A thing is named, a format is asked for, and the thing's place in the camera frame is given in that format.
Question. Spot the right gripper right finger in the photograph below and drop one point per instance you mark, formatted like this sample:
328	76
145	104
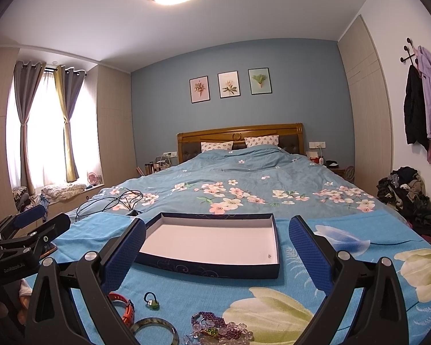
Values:
380	317

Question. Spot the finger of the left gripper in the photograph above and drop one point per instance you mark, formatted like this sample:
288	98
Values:
47	232
24	219

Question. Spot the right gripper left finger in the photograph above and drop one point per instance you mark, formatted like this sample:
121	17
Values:
53	316

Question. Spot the orange smart watch band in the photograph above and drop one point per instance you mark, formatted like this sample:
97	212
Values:
129	310

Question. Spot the tortoiseshell bangle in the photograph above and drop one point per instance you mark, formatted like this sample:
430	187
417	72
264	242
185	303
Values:
154	330

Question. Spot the person left hand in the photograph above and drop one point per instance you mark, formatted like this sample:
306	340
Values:
25	293

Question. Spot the smartphone on blanket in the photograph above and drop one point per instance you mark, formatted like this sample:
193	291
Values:
48	249

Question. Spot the clothes on window sill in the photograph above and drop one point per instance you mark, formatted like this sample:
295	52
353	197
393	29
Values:
56	193

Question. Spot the pink desk fan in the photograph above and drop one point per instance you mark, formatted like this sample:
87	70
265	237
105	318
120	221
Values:
93	178

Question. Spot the blue floral blanket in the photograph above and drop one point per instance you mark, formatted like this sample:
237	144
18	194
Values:
273	309

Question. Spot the pile of dark clothes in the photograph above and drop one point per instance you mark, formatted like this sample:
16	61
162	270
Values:
405	192

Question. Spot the left grey yellow curtain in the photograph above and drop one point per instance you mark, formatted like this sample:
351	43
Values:
26	81

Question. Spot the grey yellow curtain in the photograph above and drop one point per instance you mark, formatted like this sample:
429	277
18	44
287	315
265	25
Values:
68	83
26	81

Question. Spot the right grey yellow curtain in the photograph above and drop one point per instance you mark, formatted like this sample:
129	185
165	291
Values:
68	83

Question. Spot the navy shallow cardboard tray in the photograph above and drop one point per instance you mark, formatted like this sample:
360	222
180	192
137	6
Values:
236	246

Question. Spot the left patterned pillow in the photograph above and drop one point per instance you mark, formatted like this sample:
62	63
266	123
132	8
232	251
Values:
207	146

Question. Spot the patterned pillow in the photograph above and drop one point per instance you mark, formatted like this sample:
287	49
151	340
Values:
272	140
207	146

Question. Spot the black hanging jacket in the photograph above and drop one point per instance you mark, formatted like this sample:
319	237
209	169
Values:
414	110

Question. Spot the wooden headboard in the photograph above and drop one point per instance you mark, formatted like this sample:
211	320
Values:
290	138

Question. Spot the bed with floral duvet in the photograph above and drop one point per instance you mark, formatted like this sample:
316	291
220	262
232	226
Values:
259	179

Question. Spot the right patterned pillow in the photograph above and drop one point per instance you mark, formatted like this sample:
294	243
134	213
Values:
272	140

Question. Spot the pink flower framed picture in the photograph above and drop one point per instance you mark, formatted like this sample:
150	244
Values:
199	89

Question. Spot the beige tall wardrobe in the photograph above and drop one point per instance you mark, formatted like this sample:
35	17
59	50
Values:
372	121

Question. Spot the green leaf framed picture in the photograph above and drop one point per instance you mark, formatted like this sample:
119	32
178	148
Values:
260	82

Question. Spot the black wall coat hook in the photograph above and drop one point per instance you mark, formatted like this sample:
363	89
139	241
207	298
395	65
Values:
410	53

